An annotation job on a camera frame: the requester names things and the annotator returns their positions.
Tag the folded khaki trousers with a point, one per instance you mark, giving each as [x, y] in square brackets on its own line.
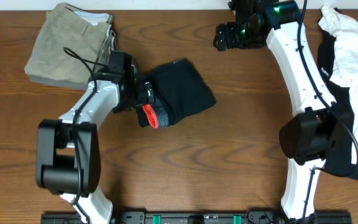
[63, 28]

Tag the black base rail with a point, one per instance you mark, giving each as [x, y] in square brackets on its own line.
[250, 217]

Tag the black garment under right arm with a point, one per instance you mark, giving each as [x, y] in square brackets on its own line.
[339, 159]

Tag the black leggings with red waistband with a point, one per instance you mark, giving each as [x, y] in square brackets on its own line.
[179, 90]

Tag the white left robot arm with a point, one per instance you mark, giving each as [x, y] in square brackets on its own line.
[68, 157]

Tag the folded grey trousers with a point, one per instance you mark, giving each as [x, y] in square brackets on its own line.
[68, 72]

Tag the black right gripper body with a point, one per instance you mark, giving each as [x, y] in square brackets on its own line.
[241, 37]

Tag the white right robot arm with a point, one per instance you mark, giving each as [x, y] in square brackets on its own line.
[315, 128]

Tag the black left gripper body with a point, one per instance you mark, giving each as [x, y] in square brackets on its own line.
[137, 96]

